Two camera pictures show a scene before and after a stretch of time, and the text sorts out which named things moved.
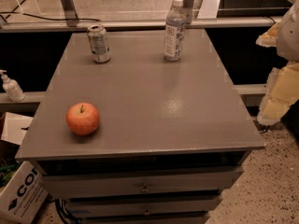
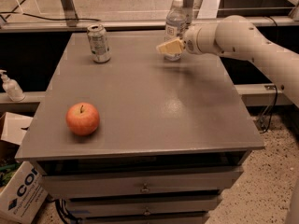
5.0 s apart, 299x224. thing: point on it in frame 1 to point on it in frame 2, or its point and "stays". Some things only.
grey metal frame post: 68,5 stays
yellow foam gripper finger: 281,93 to 199,38
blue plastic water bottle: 176,23 stays
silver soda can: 99,43 stays
